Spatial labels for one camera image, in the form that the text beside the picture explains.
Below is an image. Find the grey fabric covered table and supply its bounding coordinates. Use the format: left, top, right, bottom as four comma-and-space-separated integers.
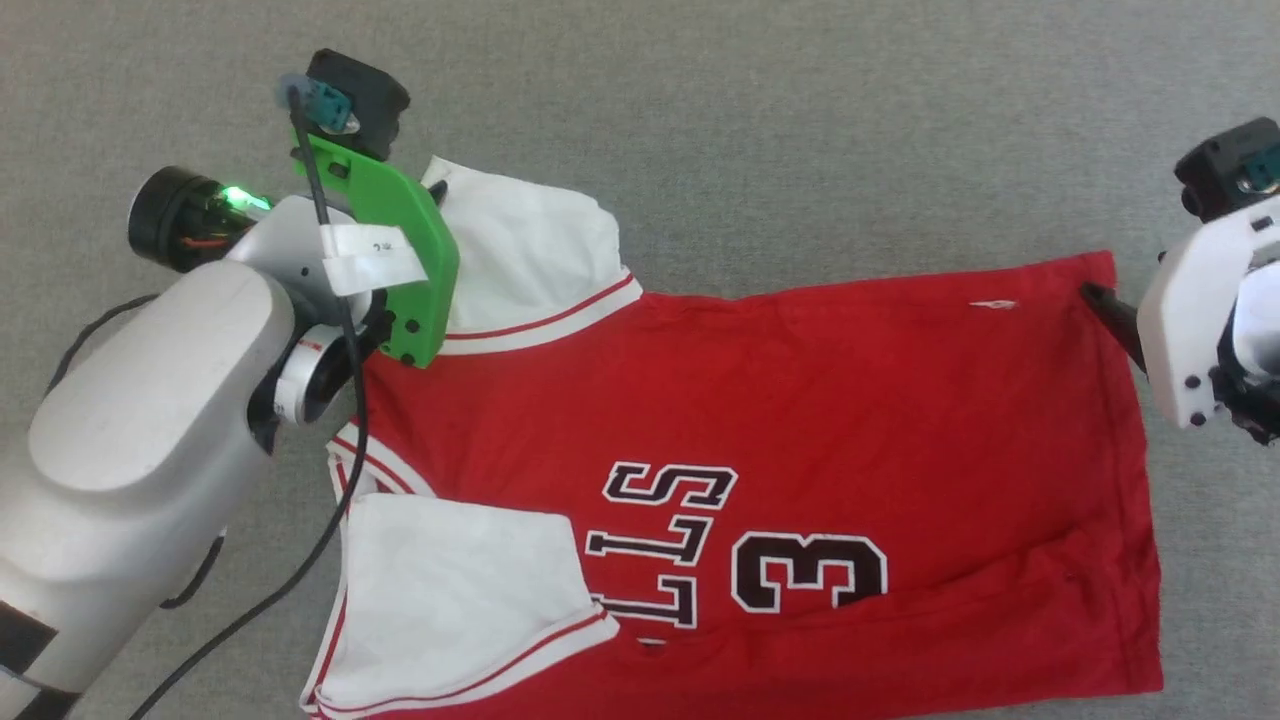
0, 0, 1280, 720

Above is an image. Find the short black cable loop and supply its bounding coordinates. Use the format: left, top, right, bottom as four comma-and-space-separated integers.
45, 293, 166, 396
160, 535, 227, 611

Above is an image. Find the red white basketball jersey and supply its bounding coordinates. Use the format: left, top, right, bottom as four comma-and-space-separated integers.
300, 155, 1167, 720

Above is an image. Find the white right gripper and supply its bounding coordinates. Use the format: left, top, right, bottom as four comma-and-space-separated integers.
1080, 195, 1280, 432

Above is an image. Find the long black left arm cable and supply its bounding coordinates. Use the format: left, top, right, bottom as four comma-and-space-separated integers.
125, 72, 373, 720

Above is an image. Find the white paper label tag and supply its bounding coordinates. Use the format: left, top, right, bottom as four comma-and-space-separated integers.
320, 223, 427, 297

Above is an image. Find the right arm cable teal plug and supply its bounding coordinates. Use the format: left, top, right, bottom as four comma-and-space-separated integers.
1240, 143, 1280, 197

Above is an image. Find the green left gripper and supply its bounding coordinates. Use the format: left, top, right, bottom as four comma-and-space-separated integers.
293, 133, 462, 370

